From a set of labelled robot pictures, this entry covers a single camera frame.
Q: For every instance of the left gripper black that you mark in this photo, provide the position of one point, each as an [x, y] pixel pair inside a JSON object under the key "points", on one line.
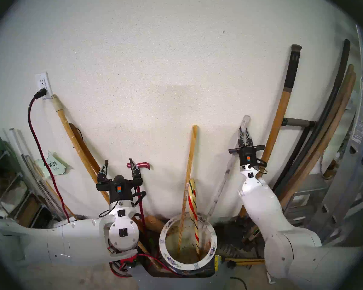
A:
{"points": [[121, 192]]}

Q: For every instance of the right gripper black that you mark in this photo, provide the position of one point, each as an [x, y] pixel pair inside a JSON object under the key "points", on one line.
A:
{"points": [[248, 159]]}

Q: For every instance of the weathered grey wooden stick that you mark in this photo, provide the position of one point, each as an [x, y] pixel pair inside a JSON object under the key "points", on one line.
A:
{"points": [[222, 183]]}

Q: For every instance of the thin light wooden stick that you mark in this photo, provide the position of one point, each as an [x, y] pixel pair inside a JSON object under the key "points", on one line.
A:
{"points": [[189, 171]]}

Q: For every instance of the red green striped candy cane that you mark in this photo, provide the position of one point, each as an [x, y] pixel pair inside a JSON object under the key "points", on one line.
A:
{"points": [[193, 207]]}

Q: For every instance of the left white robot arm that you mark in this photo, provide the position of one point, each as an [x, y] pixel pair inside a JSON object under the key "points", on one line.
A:
{"points": [[78, 241]]}

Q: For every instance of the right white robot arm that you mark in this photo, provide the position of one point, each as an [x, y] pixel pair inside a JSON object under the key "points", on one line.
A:
{"points": [[260, 198]]}

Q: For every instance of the white pot with floral rim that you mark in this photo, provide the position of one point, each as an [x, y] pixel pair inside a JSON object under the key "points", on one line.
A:
{"points": [[184, 265]]}

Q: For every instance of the magenta walking cane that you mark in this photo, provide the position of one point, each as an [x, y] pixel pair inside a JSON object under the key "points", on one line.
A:
{"points": [[143, 165]]}

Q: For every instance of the black tool with grey crossbar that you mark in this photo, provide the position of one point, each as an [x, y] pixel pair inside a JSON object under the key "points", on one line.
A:
{"points": [[298, 122]]}

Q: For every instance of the pale green name sign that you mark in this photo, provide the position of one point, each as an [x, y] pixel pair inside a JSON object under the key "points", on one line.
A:
{"points": [[53, 165]]}

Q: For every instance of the flexible metal conduit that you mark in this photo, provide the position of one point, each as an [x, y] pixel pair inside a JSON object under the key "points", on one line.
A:
{"points": [[321, 162]]}

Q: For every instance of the bundle of metal rods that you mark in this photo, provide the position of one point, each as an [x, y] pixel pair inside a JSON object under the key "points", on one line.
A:
{"points": [[36, 180]]}

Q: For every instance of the white plastic pipe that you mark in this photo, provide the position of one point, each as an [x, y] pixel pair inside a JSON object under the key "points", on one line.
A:
{"points": [[15, 138]]}

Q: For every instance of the aluminium ladder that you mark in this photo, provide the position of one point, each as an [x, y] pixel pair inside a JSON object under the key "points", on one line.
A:
{"points": [[360, 141]]}

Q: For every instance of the yellow black measuring tool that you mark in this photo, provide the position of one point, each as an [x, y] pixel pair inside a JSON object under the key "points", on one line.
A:
{"points": [[217, 261]]}

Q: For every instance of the white wall outlet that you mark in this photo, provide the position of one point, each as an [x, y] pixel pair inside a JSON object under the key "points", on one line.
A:
{"points": [[45, 81]]}

